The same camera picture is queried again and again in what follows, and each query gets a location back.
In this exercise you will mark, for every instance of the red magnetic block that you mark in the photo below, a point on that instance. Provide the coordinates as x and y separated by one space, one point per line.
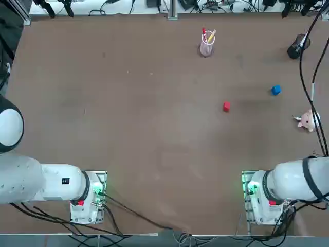
226 106

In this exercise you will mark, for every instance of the blue magnetic block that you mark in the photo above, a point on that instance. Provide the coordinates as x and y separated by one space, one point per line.
276 90

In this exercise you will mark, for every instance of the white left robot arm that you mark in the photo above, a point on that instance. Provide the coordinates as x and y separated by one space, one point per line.
56 182

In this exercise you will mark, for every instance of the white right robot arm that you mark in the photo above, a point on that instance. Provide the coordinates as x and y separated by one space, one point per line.
290 177

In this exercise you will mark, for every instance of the clear pink plastic cup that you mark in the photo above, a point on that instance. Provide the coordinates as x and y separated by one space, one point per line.
206 49

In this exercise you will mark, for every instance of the red capped marker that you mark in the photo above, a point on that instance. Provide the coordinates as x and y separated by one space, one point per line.
204 34

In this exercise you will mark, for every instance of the yellow marker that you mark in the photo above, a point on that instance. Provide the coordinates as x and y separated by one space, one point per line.
211 37

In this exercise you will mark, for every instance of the pink plush pig toy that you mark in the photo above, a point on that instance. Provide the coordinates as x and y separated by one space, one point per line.
307 120

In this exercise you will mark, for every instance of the black pen cup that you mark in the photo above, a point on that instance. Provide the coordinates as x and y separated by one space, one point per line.
293 52

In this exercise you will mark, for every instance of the black stand leg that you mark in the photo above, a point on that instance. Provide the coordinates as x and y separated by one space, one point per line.
285 10
308 7
48 9
67 7

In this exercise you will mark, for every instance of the white marker with blue cap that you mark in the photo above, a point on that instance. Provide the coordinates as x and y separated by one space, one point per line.
300 46

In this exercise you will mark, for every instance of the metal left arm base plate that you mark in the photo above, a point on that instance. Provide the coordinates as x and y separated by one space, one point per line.
102 177

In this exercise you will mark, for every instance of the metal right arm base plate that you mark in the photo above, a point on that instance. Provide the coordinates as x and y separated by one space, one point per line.
246 195

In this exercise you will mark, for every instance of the aluminium camera post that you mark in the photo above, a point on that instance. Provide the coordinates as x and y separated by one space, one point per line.
172 9

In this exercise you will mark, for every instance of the aluminium frame rail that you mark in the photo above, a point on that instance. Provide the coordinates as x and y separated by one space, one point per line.
24 14

